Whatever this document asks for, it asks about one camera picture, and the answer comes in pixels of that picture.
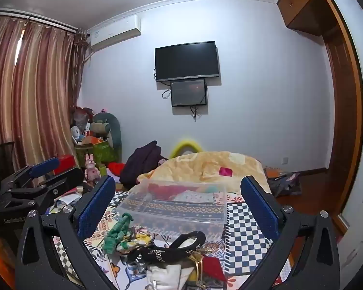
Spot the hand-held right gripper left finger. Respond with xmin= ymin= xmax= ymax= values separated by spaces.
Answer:
xmin=16 ymin=175 xmax=121 ymax=290

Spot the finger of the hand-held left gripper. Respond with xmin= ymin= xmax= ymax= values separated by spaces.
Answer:
xmin=1 ymin=157 xmax=60 ymax=188
xmin=33 ymin=167 xmax=84 ymax=215

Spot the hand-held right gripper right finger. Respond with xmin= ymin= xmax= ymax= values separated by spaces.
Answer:
xmin=240 ymin=175 xmax=341 ymax=290

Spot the yellow floral scrunchie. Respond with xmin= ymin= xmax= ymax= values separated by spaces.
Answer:
xmin=116 ymin=227 xmax=154 ymax=253

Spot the red pouch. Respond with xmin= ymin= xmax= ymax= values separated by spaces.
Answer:
xmin=200 ymin=256 xmax=228 ymax=282

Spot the clear plastic storage box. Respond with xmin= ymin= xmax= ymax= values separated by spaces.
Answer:
xmin=118 ymin=180 xmax=229 ymax=240

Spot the black and white sock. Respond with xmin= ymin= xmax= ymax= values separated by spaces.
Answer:
xmin=127 ymin=231 xmax=207 ymax=272

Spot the white cloth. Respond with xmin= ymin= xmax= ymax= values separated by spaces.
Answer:
xmin=146 ymin=264 xmax=182 ymax=290

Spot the pile of papers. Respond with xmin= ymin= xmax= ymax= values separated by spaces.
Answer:
xmin=48 ymin=186 xmax=89 ymax=216

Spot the red box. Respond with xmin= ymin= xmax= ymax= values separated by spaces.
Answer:
xmin=53 ymin=155 xmax=76 ymax=176

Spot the pink bunny toy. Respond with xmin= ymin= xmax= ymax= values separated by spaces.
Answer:
xmin=84 ymin=153 xmax=101 ymax=185

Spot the pile of clothes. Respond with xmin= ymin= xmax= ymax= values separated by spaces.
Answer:
xmin=265 ymin=166 xmax=302 ymax=197

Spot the patterned bed sheet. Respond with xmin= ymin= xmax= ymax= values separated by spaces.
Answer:
xmin=48 ymin=187 xmax=291 ymax=290

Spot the red cloth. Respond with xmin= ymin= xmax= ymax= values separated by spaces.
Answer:
xmin=107 ymin=162 xmax=127 ymax=176

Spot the green storage box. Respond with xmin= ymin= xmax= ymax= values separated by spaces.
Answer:
xmin=75 ymin=140 xmax=119 ymax=165

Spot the pile of household clutter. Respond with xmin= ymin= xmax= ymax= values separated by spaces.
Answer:
xmin=69 ymin=106 xmax=95 ymax=145

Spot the dark purple coat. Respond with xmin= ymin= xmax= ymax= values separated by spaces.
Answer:
xmin=120 ymin=140 xmax=163 ymax=192

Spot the magenta cloth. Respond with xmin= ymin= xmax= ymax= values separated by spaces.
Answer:
xmin=148 ymin=184 xmax=178 ymax=200

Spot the grey-green plush toy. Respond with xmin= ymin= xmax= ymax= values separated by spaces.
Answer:
xmin=89 ymin=112 xmax=122 ymax=151

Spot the striped brown curtain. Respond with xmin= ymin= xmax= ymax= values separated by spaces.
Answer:
xmin=0 ymin=7 xmax=89 ymax=171

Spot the yellow fleece blanket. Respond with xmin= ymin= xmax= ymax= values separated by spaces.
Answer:
xmin=137 ymin=151 xmax=273 ymax=197

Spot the gold hair clip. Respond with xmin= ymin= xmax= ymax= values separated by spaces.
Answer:
xmin=191 ymin=252 xmax=205 ymax=280

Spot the yellow foam pool noodle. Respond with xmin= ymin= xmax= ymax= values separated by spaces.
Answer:
xmin=169 ymin=139 xmax=204 ymax=159

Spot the wooden door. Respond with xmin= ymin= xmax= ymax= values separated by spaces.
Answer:
xmin=319 ymin=0 xmax=363 ymax=216

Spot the white air conditioner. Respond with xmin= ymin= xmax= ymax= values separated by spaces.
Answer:
xmin=85 ymin=14 xmax=142 ymax=51

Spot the wooden overhead cabinet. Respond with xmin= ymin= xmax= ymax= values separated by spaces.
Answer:
xmin=277 ymin=0 xmax=334 ymax=37

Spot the small wall-mounted monitor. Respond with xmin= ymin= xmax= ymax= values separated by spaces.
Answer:
xmin=170 ymin=79 xmax=207 ymax=107

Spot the wall-mounted television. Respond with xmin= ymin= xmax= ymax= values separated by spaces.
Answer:
xmin=154 ymin=41 xmax=221 ymax=83

